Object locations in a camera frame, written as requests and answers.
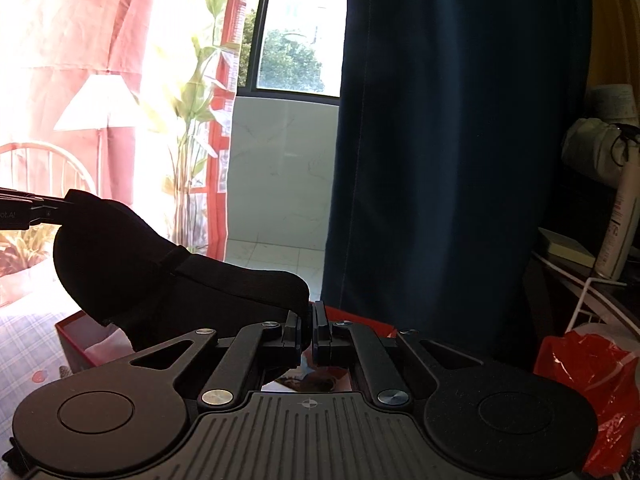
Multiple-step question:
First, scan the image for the black fabric cap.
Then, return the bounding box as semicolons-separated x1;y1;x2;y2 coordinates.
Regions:
53;190;312;351

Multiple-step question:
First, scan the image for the red strawberry cardboard box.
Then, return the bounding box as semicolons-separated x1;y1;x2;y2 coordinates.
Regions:
54;304;399;394

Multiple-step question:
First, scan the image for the red plastic bag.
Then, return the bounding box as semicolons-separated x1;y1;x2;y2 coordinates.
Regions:
534;323;639;478

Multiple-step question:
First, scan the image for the pink printed curtain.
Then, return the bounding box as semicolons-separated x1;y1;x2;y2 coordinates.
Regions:
1;0;245;260

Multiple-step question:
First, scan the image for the white spray bottle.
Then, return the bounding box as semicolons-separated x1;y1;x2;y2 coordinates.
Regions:
594;162;639;281

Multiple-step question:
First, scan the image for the dark blue curtain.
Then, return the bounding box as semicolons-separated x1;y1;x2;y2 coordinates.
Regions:
321;0;592;360

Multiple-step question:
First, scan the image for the red wire chair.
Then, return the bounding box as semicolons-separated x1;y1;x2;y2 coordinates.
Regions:
1;141;96;197

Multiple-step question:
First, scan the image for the white wire shelf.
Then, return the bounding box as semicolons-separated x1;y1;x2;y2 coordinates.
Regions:
539;256;639;338

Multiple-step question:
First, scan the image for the grey drawstring bag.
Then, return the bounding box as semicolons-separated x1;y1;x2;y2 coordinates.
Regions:
563;84;639;186

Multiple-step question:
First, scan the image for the window with dark frame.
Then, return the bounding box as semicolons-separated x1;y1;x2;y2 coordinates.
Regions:
239;0;347;105

